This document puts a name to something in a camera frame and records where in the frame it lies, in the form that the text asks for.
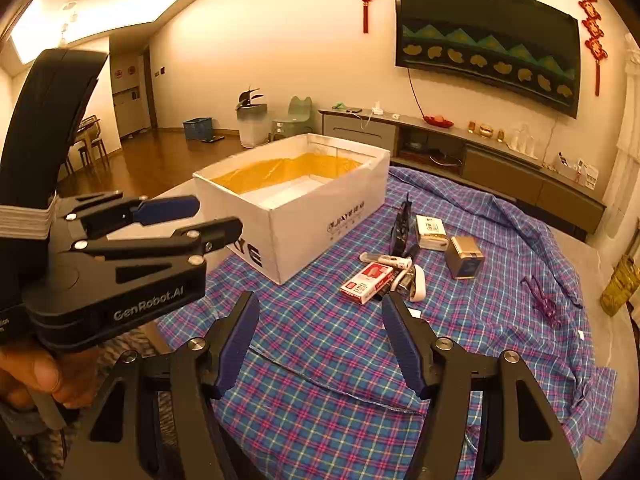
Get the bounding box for green plastic chair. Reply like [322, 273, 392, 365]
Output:
[271, 96, 315, 141]

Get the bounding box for group of clear glasses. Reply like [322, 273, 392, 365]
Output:
[510, 122, 539, 156]

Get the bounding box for blue plastic basket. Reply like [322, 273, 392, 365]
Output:
[182, 117, 214, 142]

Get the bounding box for white desk organizer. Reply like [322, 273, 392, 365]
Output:
[555, 152, 600, 190]

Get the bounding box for small brown cardboard box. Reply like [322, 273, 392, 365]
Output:
[445, 236, 486, 280]

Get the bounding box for television cable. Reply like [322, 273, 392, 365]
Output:
[407, 67, 427, 116]

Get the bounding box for wall television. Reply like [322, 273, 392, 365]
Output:
[394, 0, 582, 120]

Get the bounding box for dark potted plant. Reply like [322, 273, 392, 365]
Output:
[236, 87, 264, 110]

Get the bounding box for white tube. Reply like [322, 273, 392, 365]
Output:
[360, 252, 413, 270]

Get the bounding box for blue plaid shirt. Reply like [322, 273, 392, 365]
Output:
[155, 165, 618, 480]

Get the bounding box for white tissue pack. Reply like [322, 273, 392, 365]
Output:
[415, 214, 449, 251]

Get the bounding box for grey television cabinet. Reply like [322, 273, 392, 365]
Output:
[318, 107, 607, 241]

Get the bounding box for dining chairs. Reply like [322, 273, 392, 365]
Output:
[60, 115, 109, 176]

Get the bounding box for red and white staple box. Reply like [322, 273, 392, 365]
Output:
[340, 262, 396, 304]

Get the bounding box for yellow plastic sheet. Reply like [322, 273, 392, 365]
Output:
[210, 154, 363, 195]

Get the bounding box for white plastic clip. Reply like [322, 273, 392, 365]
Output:
[392, 265, 427, 303]

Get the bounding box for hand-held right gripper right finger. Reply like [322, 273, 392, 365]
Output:
[381, 291, 583, 480]

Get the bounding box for ceiling lamp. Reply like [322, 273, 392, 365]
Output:
[59, 2, 79, 46]

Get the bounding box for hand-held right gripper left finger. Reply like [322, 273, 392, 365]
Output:
[62, 290, 261, 480]

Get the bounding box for person's left hand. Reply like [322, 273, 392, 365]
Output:
[0, 332, 118, 411]

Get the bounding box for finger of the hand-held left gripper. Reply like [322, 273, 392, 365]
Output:
[64, 191, 201, 241]
[71, 216, 244, 267]

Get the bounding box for white curtain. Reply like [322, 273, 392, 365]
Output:
[602, 35, 640, 241]

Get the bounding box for gold patterned cushion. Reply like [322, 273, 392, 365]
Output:
[600, 255, 640, 317]

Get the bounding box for white cardboard box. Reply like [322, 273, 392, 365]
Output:
[192, 133, 392, 286]

